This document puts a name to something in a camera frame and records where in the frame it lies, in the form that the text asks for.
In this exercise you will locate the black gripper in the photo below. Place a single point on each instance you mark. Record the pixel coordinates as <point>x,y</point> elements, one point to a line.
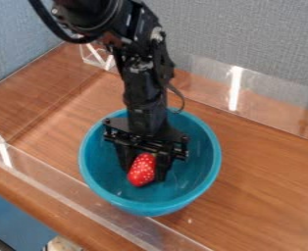
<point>145,130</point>

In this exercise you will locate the red toy strawberry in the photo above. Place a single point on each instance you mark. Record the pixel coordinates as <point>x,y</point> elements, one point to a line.
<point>142,171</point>

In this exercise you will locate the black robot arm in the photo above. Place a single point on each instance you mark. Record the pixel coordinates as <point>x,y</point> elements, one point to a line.
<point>126,27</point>

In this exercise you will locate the blue plastic bowl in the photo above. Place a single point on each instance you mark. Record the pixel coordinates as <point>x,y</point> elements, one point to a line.
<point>134,190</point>

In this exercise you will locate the clear acrylic front barrier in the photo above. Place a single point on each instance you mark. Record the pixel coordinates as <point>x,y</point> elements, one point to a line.
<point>58,196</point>

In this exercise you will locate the clear acrylic barrier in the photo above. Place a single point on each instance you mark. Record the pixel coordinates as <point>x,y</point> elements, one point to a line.
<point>262,98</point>
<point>58,196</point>

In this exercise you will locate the clear acrylic back barrier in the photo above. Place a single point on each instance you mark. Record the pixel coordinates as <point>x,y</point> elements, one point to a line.
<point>262,98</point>

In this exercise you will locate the clear acrylic corner bracket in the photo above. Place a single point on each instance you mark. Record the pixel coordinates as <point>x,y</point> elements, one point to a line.
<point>96,56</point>

